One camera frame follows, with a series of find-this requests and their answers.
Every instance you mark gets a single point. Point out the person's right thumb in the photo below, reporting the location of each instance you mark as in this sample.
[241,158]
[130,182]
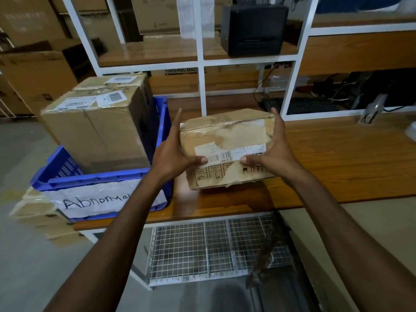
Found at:
[252,160]

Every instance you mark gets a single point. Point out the brown carton on shelf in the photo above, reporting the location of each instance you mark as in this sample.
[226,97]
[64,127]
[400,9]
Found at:
[156,14]

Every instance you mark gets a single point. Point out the person's right hand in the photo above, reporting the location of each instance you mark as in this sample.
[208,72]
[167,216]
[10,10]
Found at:
[276,155]

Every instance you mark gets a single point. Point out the blue plastic crate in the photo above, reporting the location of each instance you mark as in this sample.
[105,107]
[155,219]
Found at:
[107,181]

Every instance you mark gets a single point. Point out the brown carton with black print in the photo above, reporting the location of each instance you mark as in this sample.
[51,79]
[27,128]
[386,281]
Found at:
[182,74]

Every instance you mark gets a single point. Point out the large taped cardboard box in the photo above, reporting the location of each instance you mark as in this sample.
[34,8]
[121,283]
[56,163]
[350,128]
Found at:
[97,126]

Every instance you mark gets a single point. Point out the person's right forearm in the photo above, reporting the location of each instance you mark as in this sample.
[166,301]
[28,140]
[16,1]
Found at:
[347,246]

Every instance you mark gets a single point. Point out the person's left forearm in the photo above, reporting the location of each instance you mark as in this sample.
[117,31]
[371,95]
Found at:
[110,246]

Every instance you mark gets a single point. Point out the black label printer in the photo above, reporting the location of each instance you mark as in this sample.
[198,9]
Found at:
[253,29]

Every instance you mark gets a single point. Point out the small worn cardboard box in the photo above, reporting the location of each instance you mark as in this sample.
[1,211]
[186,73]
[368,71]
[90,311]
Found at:
[227,149]

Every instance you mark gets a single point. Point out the black keyboard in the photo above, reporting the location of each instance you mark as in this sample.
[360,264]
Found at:
[299,105]

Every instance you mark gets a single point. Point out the cardboard box with white label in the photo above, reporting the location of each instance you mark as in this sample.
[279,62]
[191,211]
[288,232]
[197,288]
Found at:
[117,81]

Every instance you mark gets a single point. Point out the white handwritten paper sign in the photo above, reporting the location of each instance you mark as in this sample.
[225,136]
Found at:
[97,199]

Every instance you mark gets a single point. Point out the white object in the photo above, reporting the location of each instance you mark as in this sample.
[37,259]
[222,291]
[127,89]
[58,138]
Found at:
[411,130]

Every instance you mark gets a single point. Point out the white paper sheet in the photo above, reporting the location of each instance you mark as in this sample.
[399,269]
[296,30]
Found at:
[190,17]

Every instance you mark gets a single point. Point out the stack of flat cardboard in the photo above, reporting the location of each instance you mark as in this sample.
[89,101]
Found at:
[42,217]

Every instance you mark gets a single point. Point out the person's left thumb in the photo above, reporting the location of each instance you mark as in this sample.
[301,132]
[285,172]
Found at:
[195,161]

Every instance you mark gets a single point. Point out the white metal shelf frame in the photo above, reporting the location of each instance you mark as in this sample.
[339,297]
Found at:
[201,61]

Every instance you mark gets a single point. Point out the large brown carton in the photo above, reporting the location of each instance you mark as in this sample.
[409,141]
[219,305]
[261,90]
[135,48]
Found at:
[26,19]
[35,77]

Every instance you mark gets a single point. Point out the person's left hand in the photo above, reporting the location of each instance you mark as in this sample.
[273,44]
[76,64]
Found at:
[169,159]

